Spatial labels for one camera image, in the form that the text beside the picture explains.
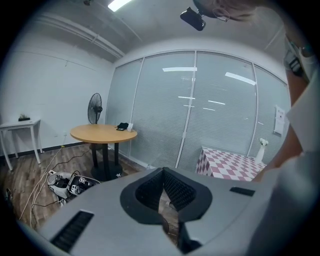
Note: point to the black pouch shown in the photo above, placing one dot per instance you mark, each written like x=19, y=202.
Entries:
x=122, y=126

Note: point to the black standing fan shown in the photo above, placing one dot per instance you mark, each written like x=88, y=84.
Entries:
x=95, y=110

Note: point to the white vase with flowers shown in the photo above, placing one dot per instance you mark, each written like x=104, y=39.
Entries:
x=261, y=150

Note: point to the white paper notice holder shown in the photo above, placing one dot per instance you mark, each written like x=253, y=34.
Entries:
x=279, y=120

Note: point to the round wooden pedestal table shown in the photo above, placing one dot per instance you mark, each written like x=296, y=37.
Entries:
x=102, y=133

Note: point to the person's eyeglasses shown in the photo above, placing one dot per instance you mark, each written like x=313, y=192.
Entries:
x=222, y=15

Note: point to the long ceiling light panel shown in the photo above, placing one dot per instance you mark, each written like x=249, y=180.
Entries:
x=118, y=3

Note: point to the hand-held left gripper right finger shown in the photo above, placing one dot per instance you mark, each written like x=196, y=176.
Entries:
x=190, y=200

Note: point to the red white checkered tablecloth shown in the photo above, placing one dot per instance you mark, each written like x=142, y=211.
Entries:
x=225, y=165

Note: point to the small plant in black tray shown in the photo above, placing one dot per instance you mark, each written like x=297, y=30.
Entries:
x=23, y=118

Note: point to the white side table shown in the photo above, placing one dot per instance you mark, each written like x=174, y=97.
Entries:
x=20, y=125

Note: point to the person's face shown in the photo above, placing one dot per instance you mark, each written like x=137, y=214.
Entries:
x=225, y=7

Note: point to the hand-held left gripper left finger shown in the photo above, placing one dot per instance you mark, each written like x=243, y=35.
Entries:
x=140, y=200

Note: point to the person's right forearm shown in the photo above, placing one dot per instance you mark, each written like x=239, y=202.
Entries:
x=280, y=155

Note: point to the black head-worn camera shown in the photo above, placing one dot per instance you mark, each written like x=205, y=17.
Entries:
x=193, y=19

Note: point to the white ceiling pipes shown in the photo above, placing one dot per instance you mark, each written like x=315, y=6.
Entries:
x=82, y=35

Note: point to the grey neck badge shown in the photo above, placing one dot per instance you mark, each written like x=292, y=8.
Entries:
x=296, y=62

